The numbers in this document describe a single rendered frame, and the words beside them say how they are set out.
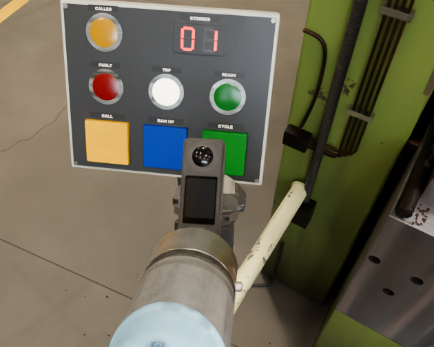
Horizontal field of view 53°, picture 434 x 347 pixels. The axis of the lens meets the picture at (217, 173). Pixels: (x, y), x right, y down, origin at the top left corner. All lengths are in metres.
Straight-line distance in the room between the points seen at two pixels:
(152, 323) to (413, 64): 0.67
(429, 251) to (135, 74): 0.59
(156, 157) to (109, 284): 1.06
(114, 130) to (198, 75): 0.17
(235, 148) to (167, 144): 0.11
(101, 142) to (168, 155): 0.12
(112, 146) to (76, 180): 1.30
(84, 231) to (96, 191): 0.20
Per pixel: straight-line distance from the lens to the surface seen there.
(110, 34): 0.73
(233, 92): 0.71
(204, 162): 0.48
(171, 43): 0.71
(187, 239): 0.42
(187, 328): 0.33
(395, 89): 0.90
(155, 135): 0.74
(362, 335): 1.27
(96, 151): 0.78
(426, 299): 1.01
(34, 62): 2.75
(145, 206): 1.91
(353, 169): 1.08
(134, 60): 0.73
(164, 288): 0.36
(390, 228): 0.86
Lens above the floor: 1.57
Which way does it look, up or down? 52 degrees down
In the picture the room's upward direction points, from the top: straight up
